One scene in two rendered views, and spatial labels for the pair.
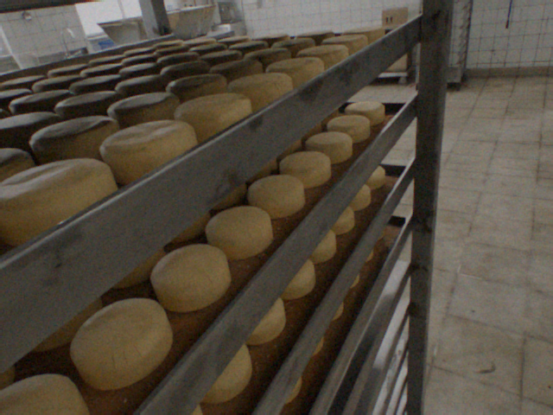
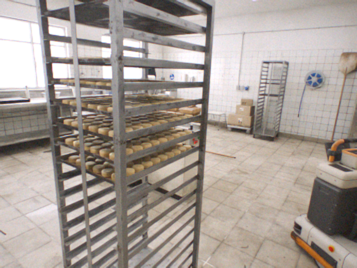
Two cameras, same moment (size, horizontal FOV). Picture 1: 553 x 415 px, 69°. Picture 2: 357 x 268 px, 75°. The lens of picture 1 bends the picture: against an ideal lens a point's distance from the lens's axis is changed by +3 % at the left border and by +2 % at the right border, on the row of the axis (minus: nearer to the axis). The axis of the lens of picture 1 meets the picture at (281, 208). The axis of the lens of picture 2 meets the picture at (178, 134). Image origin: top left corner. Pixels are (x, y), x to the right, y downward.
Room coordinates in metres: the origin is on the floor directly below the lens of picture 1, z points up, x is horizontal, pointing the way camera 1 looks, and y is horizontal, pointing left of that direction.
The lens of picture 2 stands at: (-0.79, -0.10, 1.46)
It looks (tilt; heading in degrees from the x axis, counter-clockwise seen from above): 14 degrees down; 1
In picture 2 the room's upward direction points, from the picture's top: 2 degrees clockwise
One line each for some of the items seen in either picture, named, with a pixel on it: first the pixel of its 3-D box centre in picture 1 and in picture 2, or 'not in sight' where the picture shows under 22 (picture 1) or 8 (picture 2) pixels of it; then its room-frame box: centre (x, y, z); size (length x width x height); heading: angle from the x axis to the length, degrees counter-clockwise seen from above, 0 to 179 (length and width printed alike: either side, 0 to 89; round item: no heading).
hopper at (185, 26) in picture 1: (163, 28); (141, 89); (2.29, 0.46, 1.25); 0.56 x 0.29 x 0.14; 144
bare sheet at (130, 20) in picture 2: not in sight; (133, 24); (0.37, 0.15, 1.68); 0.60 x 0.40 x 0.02; 146
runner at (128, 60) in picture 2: not in sight; (168, 64); (0.27, -0.02, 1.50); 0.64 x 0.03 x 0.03; 146
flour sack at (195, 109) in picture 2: not in sight; (190, 109); (5.96, -0.30, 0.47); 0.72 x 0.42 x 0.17; 151
